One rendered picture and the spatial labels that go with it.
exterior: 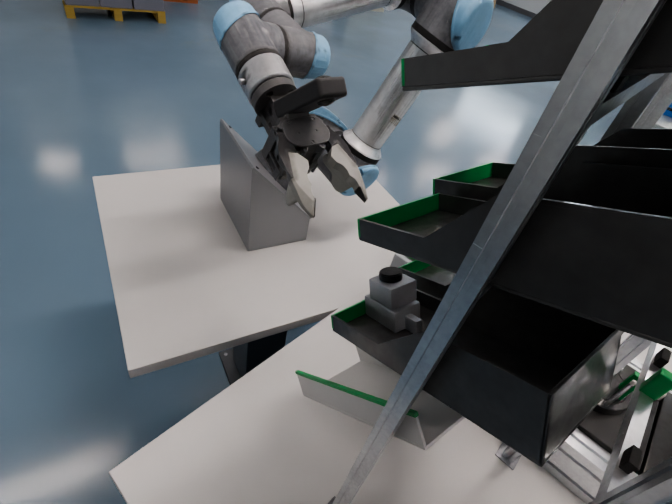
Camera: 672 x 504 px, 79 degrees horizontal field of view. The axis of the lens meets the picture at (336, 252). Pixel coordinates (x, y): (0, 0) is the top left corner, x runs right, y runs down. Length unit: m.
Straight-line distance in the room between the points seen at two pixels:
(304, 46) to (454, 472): 0.80
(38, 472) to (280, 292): 1.13
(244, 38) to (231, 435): 0.66
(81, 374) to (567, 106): 1.91
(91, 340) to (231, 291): 1.15
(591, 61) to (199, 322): 0.86
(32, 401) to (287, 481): 1.36
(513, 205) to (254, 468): 0.65
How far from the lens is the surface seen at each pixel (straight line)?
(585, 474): 0.95
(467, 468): 0.90
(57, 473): 1.82
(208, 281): 1.04
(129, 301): 1.02
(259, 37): 0.68
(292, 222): 1.10
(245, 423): 0.83
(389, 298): 0.51
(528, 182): 0.27
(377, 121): 1.01
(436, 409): 0.56
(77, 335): 2.11
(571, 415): 0.42
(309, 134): 0.59
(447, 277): 0.65
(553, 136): 0.26
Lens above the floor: 1.62
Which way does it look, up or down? 41 degrees down
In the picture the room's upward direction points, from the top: 14 degrees clockwise
